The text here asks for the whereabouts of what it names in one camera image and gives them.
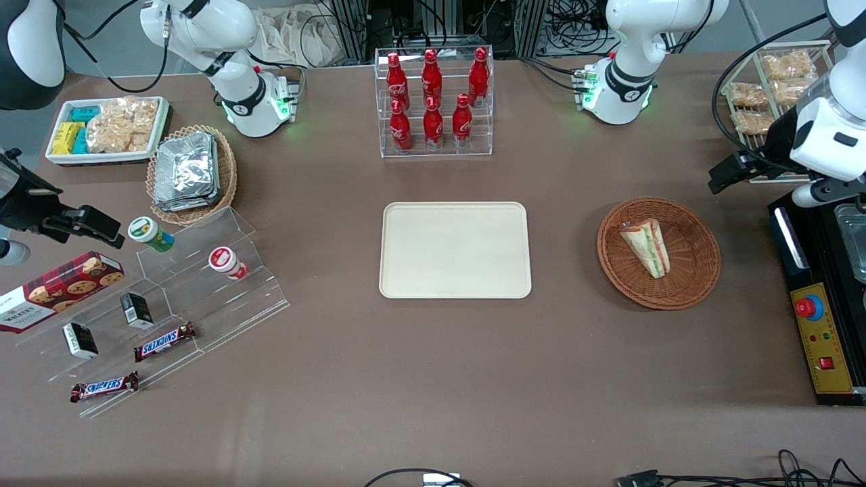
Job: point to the yellow snack packet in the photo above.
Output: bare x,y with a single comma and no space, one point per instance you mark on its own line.
65,138

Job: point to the clear acrylic bottle rack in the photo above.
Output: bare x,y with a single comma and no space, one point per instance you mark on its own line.
484,135

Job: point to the clear bag of fried snack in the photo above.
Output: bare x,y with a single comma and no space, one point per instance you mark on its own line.
752,122
747,95
790,92
788,65

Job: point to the oval wicker basket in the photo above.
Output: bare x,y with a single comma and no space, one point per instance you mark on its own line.
229,176

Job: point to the silver foil pack stack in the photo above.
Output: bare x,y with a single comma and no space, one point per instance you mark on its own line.
186,172

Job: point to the beige cloth bag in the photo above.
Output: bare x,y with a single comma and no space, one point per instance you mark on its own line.
298,34

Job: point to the triangular sandwich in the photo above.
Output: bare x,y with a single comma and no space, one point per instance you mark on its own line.
648,247

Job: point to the brown Snickers bar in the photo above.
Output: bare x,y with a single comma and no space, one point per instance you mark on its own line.
164,341
105,387

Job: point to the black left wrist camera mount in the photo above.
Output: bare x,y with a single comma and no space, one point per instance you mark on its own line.
788,138

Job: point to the green lidded snack cup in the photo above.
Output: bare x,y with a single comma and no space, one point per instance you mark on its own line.
147,232

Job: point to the small black box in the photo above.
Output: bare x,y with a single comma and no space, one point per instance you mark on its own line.
137,310
80,340

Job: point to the black control box yellow panel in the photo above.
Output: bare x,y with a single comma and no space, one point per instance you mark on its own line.
822,365

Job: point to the white rectangular snack tray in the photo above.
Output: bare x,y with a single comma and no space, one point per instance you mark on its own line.
101,157

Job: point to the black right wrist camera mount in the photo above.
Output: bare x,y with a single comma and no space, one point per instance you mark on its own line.
27,196

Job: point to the clear acrylic stepped display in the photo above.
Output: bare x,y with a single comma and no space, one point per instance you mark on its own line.
216,311

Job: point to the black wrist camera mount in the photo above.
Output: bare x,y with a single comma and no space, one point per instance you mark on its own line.
788,138
27,196

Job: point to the brown wicker round basket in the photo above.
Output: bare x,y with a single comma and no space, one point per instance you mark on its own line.
690,270

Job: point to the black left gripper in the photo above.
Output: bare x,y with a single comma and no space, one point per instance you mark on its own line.
780,140

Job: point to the clear bag of crackers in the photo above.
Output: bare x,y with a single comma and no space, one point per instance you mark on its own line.
122,125

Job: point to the red cola bottle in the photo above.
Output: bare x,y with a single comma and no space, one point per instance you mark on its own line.
431,74
395,78
462,124
479,76
400,130
433,127

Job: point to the red emergency stop button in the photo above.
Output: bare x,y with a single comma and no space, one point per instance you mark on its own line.
809,308

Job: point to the red lidded snack cup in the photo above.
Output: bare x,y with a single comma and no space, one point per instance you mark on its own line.
224,261

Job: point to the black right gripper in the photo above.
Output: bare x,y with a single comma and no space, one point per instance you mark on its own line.
20,206

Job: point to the beige plastic serving tray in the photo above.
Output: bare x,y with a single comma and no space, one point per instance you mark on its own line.
454,250

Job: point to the clear metal-rimmed container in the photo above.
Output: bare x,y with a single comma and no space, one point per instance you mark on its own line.
854,237

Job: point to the teal snack packet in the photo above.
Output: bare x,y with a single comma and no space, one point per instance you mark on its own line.
81,142
85,113

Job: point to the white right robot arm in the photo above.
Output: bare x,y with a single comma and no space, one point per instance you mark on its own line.
238,88

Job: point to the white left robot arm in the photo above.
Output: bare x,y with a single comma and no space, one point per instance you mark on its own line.
629,67

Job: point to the red tartan cookie box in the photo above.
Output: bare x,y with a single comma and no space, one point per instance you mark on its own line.
61,291

